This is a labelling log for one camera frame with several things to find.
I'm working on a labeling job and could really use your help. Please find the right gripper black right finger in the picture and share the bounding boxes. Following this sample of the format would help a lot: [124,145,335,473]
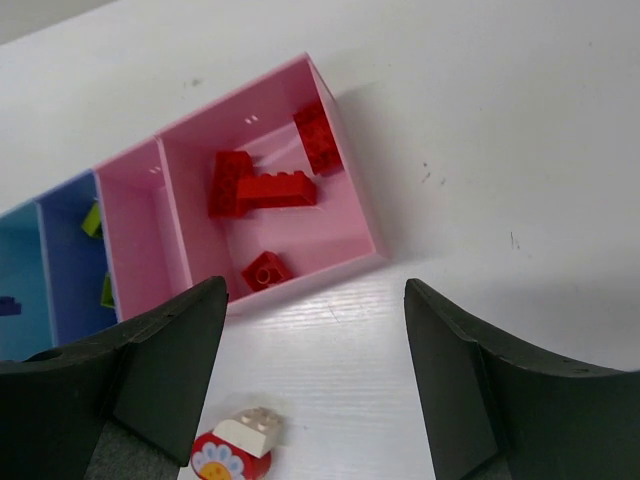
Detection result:
[404,279,639,479]

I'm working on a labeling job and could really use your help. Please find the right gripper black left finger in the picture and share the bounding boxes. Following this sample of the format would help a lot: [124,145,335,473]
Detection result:
[1,276,228,479]

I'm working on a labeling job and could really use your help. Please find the red flower printed lego piece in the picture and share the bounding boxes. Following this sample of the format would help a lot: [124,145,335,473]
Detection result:
[190,432,272,480]

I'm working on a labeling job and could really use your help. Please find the white lego brick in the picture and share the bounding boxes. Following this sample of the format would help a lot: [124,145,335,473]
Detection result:
[213,407,284,458]

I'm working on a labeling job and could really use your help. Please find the small red square lego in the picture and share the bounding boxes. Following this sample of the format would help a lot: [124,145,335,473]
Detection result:
[241,251,293,292]

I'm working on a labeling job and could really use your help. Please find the dark blue lego plate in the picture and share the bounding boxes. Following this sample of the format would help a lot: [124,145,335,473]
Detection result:
[0,296,22,317]

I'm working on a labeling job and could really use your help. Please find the lime green lego brick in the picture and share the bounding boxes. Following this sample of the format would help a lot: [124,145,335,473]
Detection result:
[81,201,103,239]
[100,273,115,309]

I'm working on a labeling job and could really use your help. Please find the small red lego brick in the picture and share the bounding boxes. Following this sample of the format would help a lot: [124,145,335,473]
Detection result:
[208,151,254,218]

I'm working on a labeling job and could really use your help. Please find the red stepped lego brick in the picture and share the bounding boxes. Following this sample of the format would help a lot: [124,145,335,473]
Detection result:
[237,171,317,210]

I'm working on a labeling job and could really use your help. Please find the lime green lego brick front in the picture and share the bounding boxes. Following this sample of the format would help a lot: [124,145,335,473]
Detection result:
[100,273,115,309]

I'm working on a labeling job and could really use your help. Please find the small pink plastic bin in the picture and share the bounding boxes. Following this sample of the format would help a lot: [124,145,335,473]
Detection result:
[94,138,193,321]

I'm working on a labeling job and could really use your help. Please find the light blue plastic bin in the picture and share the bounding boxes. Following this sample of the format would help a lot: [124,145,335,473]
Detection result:
[1,201,52,361]

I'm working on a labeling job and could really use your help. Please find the large pink plastic bin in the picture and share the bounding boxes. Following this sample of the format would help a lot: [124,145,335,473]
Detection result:
[157,54,388,315]

